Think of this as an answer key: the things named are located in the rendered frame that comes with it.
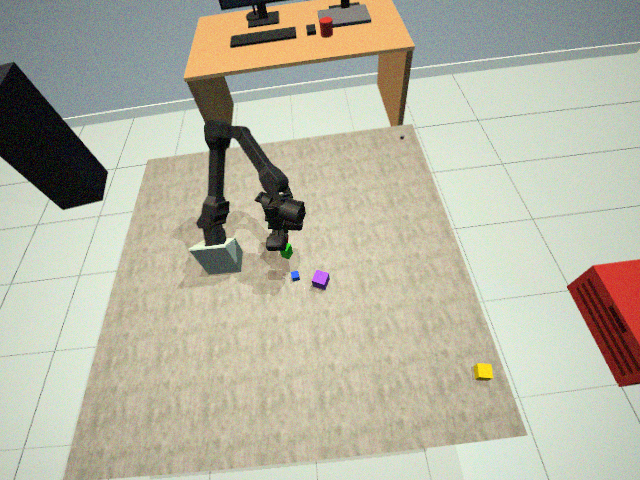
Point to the small yellow block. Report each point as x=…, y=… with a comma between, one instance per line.
x=483, y=371

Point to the purple block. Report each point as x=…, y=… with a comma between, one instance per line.
x=320, y=279

